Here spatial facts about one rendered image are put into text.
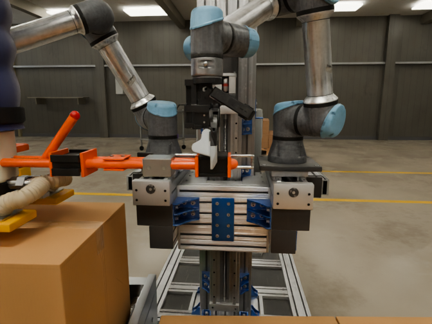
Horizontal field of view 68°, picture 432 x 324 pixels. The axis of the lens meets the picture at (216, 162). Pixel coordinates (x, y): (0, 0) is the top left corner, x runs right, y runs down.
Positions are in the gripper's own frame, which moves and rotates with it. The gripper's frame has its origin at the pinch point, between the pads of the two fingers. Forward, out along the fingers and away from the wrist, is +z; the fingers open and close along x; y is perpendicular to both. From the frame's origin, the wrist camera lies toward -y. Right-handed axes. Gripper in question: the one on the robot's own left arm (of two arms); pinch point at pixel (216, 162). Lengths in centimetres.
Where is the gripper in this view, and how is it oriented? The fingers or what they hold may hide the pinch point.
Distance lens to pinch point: 78.7
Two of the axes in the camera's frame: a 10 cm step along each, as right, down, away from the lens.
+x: -0.4, 1.8, -9.8
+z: 0.0, 9.8, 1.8
